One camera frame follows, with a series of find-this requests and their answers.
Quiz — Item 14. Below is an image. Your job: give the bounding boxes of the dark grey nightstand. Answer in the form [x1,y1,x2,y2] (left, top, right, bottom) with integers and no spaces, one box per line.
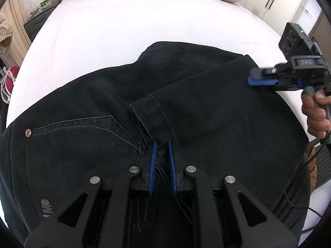
[23,0,62,42]

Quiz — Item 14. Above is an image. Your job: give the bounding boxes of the black cable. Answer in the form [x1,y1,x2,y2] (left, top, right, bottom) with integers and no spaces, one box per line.
[282,132,331,234]

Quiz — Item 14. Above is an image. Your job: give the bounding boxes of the person's right hand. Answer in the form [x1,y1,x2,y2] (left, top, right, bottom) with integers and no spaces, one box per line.
[301,88,331,138]

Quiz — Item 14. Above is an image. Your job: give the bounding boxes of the beige puffer jacket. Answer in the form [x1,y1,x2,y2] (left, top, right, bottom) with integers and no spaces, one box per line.
[0,18,13,57]

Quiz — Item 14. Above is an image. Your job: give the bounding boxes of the black denim pants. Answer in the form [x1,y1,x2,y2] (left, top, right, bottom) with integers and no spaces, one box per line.
[0,41,311,248]

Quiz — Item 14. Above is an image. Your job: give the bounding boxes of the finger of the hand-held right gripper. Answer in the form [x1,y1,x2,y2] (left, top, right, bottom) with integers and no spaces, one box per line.
[246,76,303,91]
[251,67,280,79]

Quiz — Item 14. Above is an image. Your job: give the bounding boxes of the bed with white sheet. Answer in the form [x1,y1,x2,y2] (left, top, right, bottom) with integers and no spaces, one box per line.
[5,0,322,238]

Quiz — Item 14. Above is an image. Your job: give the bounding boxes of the white wire basket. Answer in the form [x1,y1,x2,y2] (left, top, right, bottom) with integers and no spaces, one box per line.
[24,0,52,18]

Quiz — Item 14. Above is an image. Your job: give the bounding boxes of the beige curtain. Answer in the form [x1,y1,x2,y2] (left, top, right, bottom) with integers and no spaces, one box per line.
[5,0,33,68]

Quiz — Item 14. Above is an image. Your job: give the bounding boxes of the red sneaker with white laces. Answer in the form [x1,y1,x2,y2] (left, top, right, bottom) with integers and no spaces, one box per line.
[0,66,20,104]

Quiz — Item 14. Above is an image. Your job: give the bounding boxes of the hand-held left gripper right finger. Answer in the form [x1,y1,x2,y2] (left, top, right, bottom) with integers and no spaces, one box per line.
[168,141,299,248]

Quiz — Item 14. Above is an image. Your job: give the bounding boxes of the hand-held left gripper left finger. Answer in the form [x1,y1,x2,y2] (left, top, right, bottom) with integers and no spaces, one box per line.
[24,142,159,248]

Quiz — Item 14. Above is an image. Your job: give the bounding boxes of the black mesh chair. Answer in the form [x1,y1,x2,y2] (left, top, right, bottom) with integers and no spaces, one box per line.
[308,145,331,189]

